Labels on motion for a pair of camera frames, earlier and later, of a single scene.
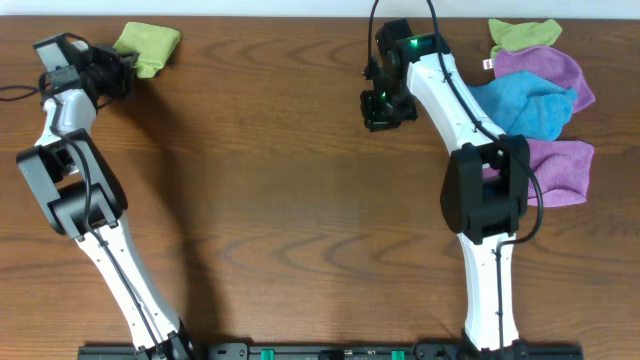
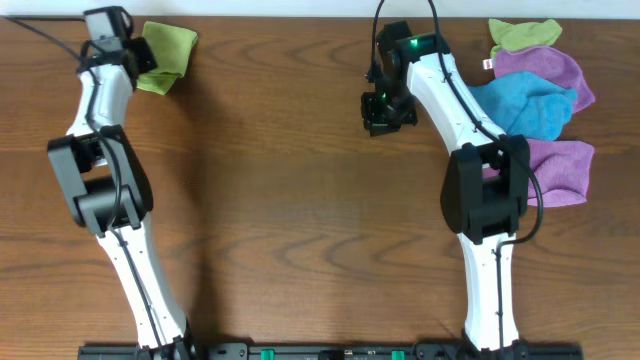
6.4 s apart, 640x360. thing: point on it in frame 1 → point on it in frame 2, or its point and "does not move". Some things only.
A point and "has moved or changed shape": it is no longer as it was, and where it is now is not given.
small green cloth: x=520 y=37 does not move
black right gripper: x=382 y=115 does not move
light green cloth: x=152 y=43 has moved or changed shape
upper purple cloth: x=549 y=63 does not move
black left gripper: x=120 y=70 → x=141 y=57
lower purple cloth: x=563 y=169 does not move
